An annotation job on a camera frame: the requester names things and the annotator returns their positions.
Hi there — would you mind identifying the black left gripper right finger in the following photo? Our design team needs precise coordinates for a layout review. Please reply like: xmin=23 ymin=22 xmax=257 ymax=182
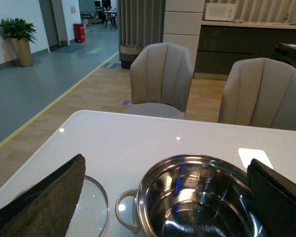
xmin=247 ymin=158 xmax=296 ymax=237

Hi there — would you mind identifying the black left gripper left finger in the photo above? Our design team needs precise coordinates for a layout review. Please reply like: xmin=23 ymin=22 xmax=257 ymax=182
xmin=0 ymin=154 xmax=86 ymax=237

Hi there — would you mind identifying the glass pot lid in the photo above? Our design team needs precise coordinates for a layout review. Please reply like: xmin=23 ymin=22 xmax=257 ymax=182
xmin=13 ymin=174 xmax=110 ymax=237

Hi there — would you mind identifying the cream electric cooking pot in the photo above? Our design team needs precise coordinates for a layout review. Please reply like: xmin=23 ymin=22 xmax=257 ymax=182
xmin=115 ymin=154 xmax=268 ymax=237

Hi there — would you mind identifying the right beige dining chair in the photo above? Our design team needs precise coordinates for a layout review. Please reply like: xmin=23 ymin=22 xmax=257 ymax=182
xmin=218 ymin=58 xmax=296 ymax=131

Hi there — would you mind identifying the beige dining chair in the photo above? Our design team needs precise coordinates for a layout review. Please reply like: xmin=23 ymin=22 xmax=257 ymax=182
xmin=218 ymin=58 xmax=296 ymax=131
xmin=124 ymin=42 xmax=193 ymax=119

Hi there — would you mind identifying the dark kitchen counter cabinet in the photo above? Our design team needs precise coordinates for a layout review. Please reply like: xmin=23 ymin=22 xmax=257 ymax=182
xmin=194 ymin=21 xmax=296 ymax=80

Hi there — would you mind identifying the left beige dining chair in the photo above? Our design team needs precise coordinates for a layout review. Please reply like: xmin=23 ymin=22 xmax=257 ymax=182
xmin=124 ymin=42 xmax=193 ymax=119

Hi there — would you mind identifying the woven laundry basket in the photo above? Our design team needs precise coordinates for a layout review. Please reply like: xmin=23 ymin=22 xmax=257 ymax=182
xmin=119 ymin=41 xmax=142 ymax=69

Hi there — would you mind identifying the potted green plant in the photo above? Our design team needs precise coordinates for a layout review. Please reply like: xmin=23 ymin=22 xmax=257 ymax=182
xmin=0 ymin=18 xmax=36 ymax=67

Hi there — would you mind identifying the red bin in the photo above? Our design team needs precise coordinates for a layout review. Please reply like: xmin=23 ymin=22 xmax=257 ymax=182
xmin=73 ymin=23 xmax=85 ymax=43

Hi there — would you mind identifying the distant desk with person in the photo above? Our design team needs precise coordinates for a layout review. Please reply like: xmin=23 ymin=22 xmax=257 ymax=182
xmin=78 ymin=0 xmax=117 ymax=28

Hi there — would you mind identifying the white pillar cabinet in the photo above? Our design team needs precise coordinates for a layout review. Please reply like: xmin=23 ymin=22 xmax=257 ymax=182
xmin=163 ymin=0 xmax=205 ymax=60

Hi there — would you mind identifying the grey curtain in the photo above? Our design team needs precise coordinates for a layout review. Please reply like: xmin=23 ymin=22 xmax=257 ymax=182
xmin=117 ymin=0 xmax=166 ymax=50

